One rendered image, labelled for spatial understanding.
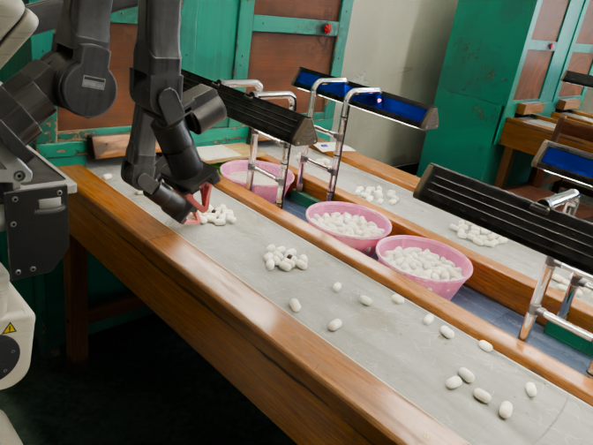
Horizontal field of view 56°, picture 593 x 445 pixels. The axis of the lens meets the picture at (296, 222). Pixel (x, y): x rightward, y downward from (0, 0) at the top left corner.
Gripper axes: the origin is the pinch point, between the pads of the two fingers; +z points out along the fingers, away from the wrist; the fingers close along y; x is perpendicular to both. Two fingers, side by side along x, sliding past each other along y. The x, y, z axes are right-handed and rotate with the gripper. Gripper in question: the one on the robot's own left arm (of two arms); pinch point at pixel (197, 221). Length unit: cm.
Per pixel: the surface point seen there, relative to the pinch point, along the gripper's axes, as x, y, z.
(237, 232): -4.0, -8.9, 6.8
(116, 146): -5.0, 47.9, -5.2
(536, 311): -26, -85, 16
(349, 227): -25.8, -22.0, 31.9
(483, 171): -148, 53, 236
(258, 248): -3.4, -19.3, 6.0
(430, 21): -227, 136, 192
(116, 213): 11.2, 11.7, -14.9
